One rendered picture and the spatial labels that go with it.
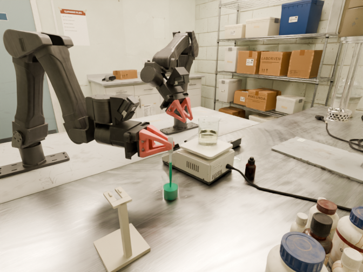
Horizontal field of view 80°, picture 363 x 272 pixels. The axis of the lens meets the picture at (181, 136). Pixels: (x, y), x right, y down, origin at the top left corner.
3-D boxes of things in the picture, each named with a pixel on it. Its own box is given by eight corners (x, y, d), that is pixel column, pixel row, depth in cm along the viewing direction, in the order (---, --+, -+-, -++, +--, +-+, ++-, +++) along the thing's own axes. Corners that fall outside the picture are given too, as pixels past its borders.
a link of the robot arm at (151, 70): (158, 83, 69) (164, 46, 70) (135, 81, 73) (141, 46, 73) (172, 92, 80) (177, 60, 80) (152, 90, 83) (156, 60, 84)
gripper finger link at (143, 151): (179, 126, 53) (145, 121, 56) (168, 136, 47) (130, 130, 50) (179, 151, 56) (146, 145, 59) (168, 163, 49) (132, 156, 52)
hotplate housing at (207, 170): (161, 163, 73) (160, 141, 70) (187, 151, 82) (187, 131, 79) (215, 190, 59) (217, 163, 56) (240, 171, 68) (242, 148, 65)
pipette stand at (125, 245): (93, 245, 42) (82, 189, 37) (131, 225, 47) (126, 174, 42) (109, 276, 36) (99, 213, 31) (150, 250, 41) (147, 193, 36)
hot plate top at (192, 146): (178, 147, 66) (178, 144, 65) (202, 137, 74) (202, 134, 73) (210, 160, 58) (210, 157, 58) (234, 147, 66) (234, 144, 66)
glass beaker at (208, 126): (199, 150, 63) (200, 122, 60) (195, 141, 69) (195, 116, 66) (222, 149, 64) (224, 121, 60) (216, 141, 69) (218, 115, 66)
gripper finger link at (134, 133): (177, 128, 52) (143, 122, 55) (166, 138, 46) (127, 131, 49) (177, 153, 55) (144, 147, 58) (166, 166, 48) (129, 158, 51)
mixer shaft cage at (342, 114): (321, 119, 72) (341, 37, 63) (329, 115, 76) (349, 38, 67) (344, 123, 67) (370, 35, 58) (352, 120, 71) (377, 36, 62)
